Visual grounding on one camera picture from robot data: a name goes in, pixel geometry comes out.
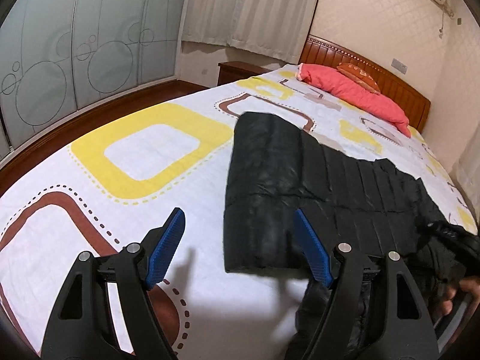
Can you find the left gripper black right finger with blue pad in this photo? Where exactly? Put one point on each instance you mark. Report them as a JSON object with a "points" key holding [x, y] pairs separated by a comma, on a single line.
{"points": [[399, 324]]}

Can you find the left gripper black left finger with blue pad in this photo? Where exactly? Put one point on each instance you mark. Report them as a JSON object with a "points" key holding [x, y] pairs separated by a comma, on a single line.
{"points": [[80, 325]]}

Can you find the black puffer jacket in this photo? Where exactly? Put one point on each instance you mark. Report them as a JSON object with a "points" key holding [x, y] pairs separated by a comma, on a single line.
{"points": [[276, 169]]}

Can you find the person's right hand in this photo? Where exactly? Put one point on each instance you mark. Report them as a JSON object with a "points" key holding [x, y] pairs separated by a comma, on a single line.
{"points": [[470, 286]]}

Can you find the white side curtain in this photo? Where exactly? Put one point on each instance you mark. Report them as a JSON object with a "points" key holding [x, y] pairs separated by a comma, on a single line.
{"points": [[465, 173]]}

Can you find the white patterned bed sheet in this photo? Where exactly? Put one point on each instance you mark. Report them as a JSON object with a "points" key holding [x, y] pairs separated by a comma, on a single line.
{"points": [[109, 187]]}

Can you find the orange patterned cushion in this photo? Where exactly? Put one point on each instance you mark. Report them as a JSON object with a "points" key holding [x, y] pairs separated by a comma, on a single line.
{"points": [[359, 76]]}

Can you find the pink pillow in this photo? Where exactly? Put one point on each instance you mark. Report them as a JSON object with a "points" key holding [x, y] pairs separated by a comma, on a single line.
{"points": [[334, 82]]}

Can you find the wooden headboard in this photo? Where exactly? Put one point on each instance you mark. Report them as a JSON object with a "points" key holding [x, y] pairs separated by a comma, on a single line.
{"points": [[323, 52]]}

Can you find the frosted glass wardrobe doors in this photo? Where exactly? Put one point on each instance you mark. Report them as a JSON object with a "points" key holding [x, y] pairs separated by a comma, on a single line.
{"points": [[60, 56]]}

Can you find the wooden nightstand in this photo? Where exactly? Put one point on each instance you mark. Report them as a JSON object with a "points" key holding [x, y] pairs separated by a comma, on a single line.
{"points": [[236, 70]]}

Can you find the white window curtain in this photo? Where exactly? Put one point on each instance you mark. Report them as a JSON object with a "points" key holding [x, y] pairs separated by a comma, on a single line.
{"points": [[273, 28]]}

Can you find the grey wall switch panel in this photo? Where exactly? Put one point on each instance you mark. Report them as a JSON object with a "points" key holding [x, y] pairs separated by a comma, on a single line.
{"points": [[399, 66]]}

